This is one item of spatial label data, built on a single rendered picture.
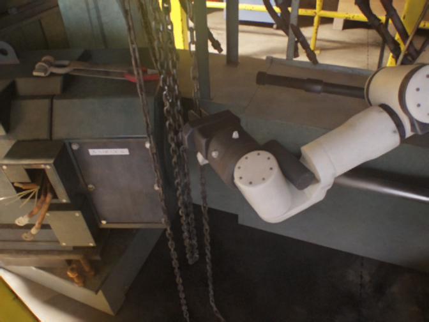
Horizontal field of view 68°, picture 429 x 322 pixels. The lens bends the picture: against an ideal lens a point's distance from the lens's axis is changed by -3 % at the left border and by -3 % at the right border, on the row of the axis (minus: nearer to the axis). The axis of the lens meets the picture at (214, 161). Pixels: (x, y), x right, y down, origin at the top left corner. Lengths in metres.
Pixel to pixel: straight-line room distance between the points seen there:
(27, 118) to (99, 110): 0.18
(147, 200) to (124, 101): 0.27
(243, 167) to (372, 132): 0.19
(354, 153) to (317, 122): 0.64
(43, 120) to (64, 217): 0.26
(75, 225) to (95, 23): 0.79
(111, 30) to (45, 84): 0.54
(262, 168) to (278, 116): 0.69
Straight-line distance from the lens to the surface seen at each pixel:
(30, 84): 0.92
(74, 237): 1.00
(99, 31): 1.41
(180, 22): 2.85
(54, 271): 1.20
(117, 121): 0.79
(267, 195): 0.47
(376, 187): 1.14
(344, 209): 1.35
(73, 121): 0.83
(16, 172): 0.85
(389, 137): 0.52
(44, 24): 1.78
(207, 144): 0.59
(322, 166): 0.50
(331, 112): 1.21
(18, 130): 0.89
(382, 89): 0.55
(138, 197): 0.90
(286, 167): 0.51
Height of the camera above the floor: 1.21
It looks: 40 degrees down
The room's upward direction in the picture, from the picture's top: 2 degrees counter-clockwise
